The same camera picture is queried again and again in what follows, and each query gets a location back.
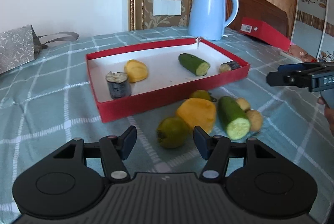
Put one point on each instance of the light blue electric kettle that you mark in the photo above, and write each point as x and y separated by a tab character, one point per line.
206	12

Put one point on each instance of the light-topped sugarcane piece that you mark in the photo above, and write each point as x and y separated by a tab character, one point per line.
118	87

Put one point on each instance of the small yellow mango piece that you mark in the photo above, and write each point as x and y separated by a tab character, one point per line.
137	70

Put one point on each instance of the brown snack packet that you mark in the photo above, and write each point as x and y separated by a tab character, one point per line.
300	53

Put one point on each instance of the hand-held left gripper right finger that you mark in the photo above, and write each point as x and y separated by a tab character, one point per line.
202	144

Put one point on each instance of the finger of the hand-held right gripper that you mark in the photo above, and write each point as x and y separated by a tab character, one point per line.
289	66
276	78

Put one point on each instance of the large yellow mango piece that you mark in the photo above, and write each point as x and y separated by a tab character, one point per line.
197	113

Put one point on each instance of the dark eggplant piece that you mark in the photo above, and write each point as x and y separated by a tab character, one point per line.
231	66

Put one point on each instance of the person's right hand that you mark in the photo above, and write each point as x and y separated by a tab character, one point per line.
330	119

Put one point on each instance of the white wall switch panel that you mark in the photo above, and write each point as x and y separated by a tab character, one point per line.
167	7

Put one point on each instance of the long cucumber piece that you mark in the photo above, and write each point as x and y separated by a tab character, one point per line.
232	117

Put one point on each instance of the small tan potato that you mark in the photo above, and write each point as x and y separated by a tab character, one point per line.
255	119
244	104

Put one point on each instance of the grey patterned gift bag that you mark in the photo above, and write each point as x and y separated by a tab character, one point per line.
15	49

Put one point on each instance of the short cucumber piece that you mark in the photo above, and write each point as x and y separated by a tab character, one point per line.
191	63

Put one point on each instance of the red cardboard box lid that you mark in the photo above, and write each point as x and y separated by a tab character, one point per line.
268	33

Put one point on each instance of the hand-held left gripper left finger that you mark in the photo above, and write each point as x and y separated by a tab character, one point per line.
129	141

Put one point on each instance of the green tomato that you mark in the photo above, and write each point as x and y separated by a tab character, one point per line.
201	94

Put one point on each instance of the red cardboard tray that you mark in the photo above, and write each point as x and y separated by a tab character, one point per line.
161	75

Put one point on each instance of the brown wooden headboard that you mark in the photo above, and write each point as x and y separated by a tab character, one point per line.
261	10

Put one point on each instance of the green checked tablecloth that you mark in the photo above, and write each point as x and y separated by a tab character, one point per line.
52	109

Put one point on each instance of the floral wardrobe sliding door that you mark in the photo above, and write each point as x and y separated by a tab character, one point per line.
310	20

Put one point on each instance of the green orange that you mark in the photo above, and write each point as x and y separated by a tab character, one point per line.
173	132

